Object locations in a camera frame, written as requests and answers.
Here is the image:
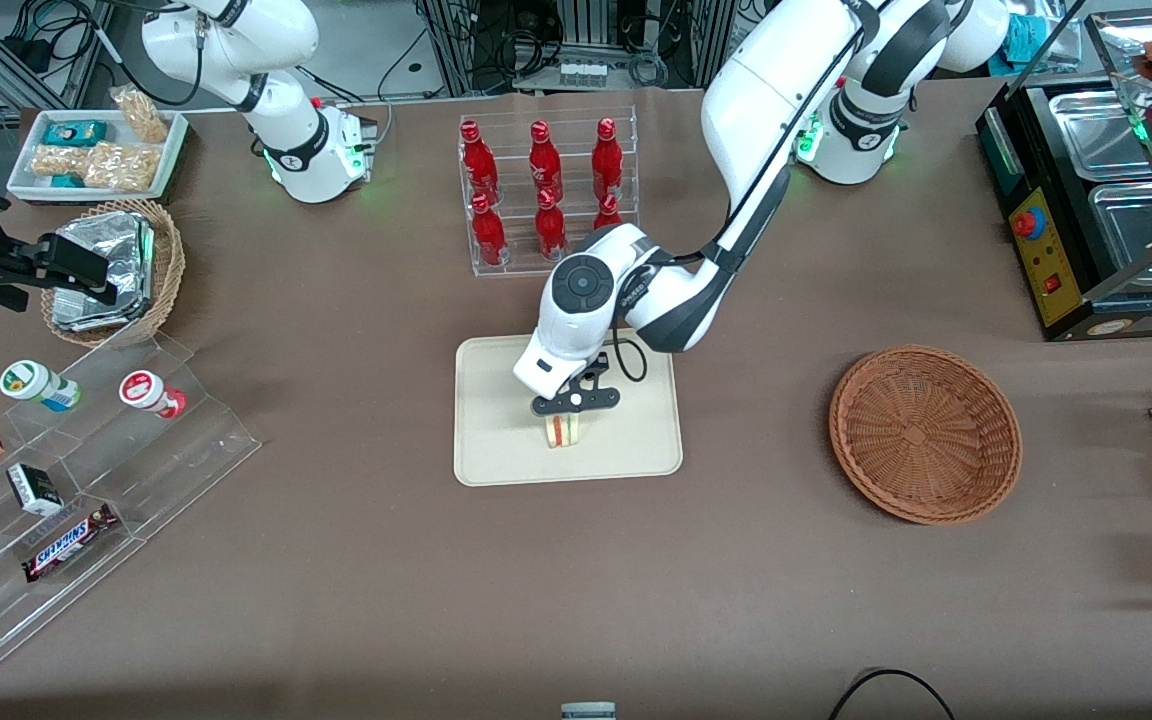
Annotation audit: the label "beige rectangular tray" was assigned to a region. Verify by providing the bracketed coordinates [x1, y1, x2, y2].
[453, 335, 685, 488]

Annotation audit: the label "white snack tray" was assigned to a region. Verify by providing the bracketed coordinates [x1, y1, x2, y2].
[6, 108, 189, 206]

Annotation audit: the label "small deep wicker basket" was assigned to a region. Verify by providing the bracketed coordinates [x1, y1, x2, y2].
[41, 200, 186, 349]

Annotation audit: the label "round brown wicker basket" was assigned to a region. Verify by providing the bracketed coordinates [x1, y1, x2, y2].
[829, 345, 1024, 526]

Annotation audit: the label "silver foil packets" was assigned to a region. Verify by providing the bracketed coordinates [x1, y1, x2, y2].
[53, 212, 155, 331]

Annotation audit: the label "clear peanut snack bag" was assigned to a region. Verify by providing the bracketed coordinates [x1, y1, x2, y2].
[84, 142, 159, 191]
[31, 145, 87, 179]
[111, 85, 169, 143]

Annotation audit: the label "green lid yogurt cup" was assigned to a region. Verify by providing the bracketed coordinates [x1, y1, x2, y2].
[1, 360, 81, 413]

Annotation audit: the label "clear acrylic bottle rack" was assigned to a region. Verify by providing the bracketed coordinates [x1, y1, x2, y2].
[457, 108, 640, 279]

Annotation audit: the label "red lid yogurt cup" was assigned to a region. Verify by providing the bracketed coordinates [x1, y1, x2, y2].
[119, 370, 188, 419]

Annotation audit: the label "small black white box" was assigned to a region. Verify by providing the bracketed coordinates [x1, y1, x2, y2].
[6, 463, 64, 517]

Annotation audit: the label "clear acrylic tiered shelf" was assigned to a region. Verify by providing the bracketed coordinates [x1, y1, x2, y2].
[0, 335, 263, 681]

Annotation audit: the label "table cover cloth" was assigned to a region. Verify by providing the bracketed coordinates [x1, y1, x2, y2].
[0, 78, 1152, 720]

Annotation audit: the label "snickers chocolate bar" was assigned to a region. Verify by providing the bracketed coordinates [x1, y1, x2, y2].
[21, 503, 119, 583]

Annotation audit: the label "black food warmer cabinet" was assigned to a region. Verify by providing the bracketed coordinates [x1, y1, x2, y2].
[976, 0, 1152, 343]

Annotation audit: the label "teal cloth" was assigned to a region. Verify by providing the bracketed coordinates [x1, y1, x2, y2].
[1001, 12, 1082, 71]

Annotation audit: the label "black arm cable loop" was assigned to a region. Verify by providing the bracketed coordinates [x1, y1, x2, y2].
[612, 325, 650, 384]

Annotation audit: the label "aluminium frame rack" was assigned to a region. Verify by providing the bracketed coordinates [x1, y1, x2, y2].
[416, 0, 737, 96]

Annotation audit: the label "black floor cable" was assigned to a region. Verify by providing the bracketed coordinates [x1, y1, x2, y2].
[829, 668, 957, 720]

